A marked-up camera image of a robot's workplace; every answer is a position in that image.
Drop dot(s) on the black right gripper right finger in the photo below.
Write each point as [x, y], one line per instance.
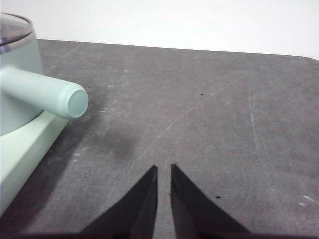
[194, 214]

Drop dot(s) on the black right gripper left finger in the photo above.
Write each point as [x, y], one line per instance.
[134, 214]

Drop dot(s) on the glass lid with green knob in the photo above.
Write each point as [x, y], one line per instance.
[12, 28]

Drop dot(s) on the mint green breakfast machine base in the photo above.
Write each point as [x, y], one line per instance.
[22, 154]

